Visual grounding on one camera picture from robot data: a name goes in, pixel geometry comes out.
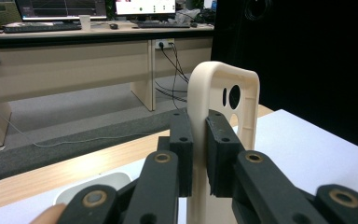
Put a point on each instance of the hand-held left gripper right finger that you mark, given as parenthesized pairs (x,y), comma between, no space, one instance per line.
(222,152)

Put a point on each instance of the beige wooden desk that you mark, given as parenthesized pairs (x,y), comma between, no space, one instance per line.
(74,65)

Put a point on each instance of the small computer monitor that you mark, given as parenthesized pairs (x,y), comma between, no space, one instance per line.
(145,6)

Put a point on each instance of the long black keyboard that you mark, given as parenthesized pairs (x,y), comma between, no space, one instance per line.
(40,27)

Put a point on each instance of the white plastic storage box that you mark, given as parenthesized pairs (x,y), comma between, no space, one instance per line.
(105,183)

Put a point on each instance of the light wooden table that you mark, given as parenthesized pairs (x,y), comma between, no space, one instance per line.
(74,168)

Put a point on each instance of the black curtain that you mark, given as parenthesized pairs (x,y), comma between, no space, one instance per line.
(307,56)

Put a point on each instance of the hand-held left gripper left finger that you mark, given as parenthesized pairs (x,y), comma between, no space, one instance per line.
(181,146)

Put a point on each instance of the wide computer monitor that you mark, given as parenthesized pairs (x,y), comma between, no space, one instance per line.
(62,8)

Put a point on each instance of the short black keyboard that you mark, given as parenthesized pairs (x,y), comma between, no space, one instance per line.
(163,24)

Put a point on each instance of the white socket with black plug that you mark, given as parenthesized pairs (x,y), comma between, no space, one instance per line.
(164,43)

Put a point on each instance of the beige phone case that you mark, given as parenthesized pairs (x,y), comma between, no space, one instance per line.
(199,102)

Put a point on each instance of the white paper cup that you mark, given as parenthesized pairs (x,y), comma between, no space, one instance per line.
(85,22)

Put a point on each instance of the black computer mouse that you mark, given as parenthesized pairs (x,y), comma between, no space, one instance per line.
(113,26)
(193,24)

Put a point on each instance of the white table sheet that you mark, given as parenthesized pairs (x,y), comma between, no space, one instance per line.
(307,155)

